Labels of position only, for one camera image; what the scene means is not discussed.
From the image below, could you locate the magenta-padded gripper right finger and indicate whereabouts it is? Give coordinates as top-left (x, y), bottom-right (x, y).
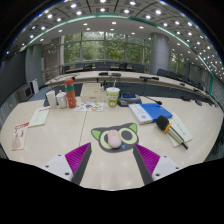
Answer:
top-left (132, 143), bottom-right (183, 186)

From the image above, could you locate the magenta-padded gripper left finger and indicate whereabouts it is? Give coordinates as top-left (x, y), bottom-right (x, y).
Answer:
top-left (42, 142), bottom-right (93, 186)

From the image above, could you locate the pink computer mouse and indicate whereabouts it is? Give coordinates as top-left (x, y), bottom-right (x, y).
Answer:
top-left (106, 128), bottom-right (123, 149)

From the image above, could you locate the cat-shaped grey green mouse pad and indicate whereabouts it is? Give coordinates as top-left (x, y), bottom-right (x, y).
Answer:
top-left (90, 122), bottom-right (140, 154)

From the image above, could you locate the black handheld microphone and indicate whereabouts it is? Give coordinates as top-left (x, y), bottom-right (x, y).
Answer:
top-left (155, 115), bottom-right (190, 151)

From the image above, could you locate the white paper sheet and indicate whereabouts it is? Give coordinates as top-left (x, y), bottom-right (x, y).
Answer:
top-left (166, 112), bottom-right (194, 148)

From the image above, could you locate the blue and white book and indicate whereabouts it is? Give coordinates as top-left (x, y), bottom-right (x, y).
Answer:
top-left (128, 102), bottom-right (174, 125)

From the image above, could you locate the colourful sticker sheet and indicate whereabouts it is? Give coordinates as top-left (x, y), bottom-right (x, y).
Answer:
top-left (75, 101), bottom-right (105, 113)

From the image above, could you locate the white printed booklet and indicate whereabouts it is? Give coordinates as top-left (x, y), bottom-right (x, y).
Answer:
top-left (27, 105), bottom-right (52, 128)

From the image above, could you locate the white lidded mug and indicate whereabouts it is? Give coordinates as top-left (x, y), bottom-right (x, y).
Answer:
top-left (55, 90), bottom-right (69, 109)

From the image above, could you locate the red and white leaflet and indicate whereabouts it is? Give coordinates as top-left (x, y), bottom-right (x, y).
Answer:
top-left (10, 121), bottom-right (30, 151)

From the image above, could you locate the red drink bottle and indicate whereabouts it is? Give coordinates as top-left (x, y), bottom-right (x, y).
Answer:
top-left (64, 78), bottom-right (78, 109)

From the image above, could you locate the stack of white paper cups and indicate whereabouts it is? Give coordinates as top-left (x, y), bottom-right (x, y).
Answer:
top-left (45, 89), bottom-right (58, 110)

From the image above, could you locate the black conference microphone console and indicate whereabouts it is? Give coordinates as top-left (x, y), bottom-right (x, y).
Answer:
top-left (117, 90), bottom-right (163, 108)

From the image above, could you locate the beige cardboard box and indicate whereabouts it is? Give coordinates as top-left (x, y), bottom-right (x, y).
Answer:
top-left (79, 83), bottom-right (108, 103)

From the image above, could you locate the printed paper cup with straw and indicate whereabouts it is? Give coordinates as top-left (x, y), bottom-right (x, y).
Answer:
top-left (105, 79), bottom-right (121, 108)

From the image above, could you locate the group of dark office chairs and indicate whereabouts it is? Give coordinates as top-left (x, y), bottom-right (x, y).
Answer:
top-left (63, 61), bottom-right (218, 104)

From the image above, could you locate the group of ceiling lights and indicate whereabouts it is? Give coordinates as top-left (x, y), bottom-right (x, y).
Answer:
top-left (4, 0), bottom-right (224, 78)

